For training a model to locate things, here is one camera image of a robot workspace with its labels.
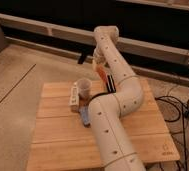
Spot green ceramic bowl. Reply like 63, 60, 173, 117
90, 92, 109, 100

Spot white tube bottle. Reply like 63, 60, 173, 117
69, 84, 80, 112

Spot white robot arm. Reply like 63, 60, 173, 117
88, 26, 146, 171

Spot wooden board table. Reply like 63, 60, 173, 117
27, 79, 180, 171

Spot orange pepper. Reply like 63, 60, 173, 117
96, 66, 107, 83

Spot clear plastic cup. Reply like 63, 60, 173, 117
77, 78, 92, 99

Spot black white striped object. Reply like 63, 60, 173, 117
106, 75, 116, 93

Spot black floor cables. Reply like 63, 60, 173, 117
154, 79, 189, 171

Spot black bracket on rail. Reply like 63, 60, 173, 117
77, 52, 89, 64

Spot blue sponge block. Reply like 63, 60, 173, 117
79, 106, 90, 127

